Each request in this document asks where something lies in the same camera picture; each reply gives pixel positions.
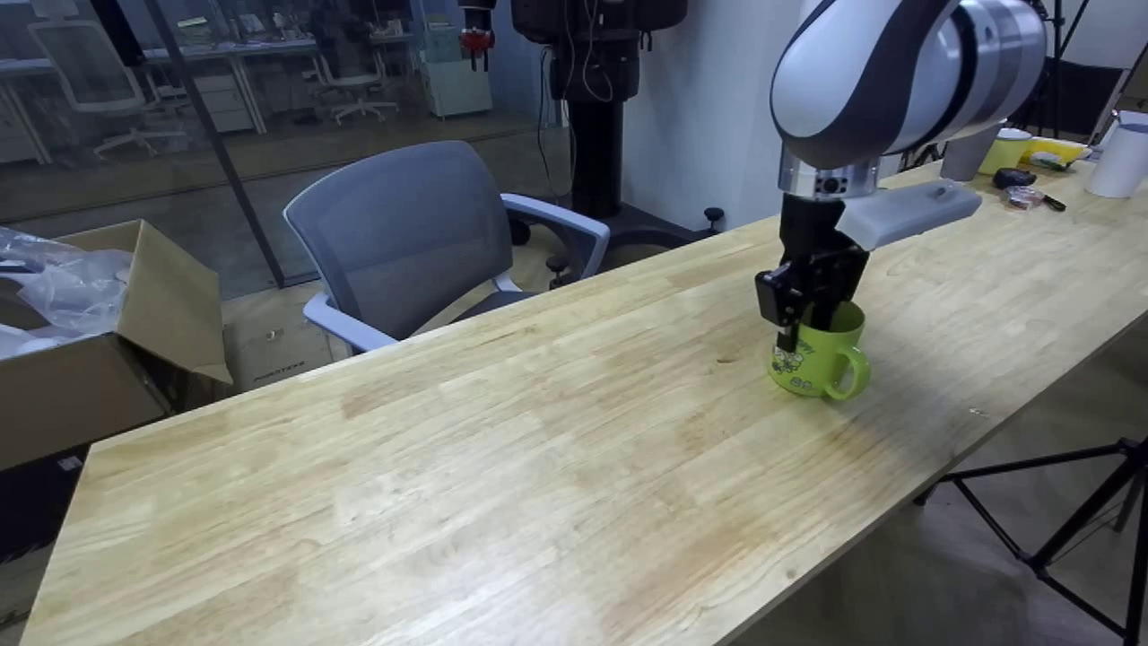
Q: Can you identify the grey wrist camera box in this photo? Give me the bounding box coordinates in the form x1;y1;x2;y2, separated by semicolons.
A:
834;179;982;252

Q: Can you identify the green plastic mug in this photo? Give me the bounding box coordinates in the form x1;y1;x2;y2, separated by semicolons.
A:
767;301;871;402

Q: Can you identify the black robot pedestal stand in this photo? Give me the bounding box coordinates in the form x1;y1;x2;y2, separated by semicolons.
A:
511;0;723;247

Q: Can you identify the grey mesh office chair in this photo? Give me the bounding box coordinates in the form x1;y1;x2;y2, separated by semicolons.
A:
283;139;609;352

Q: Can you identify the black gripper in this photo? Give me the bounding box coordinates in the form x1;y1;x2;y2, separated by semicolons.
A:
753;193;869;352

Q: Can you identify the black tripod stand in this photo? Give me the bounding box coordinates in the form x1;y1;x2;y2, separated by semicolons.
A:
913;441;1148;646

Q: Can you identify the open cardboard box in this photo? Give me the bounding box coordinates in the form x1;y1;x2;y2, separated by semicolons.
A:
0;219;231;467

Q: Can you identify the clear plastic packing wrap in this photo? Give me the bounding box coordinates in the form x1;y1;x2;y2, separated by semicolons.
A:
0;229;131;359

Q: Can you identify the yellow tape dispenser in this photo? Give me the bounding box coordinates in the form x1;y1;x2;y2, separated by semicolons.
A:
979;127;1086;176

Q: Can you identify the white cylindrical container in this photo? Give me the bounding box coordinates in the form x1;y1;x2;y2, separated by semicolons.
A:
1086;113;1148;201

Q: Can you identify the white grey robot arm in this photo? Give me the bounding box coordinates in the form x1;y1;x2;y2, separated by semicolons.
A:
758;0;1048;356

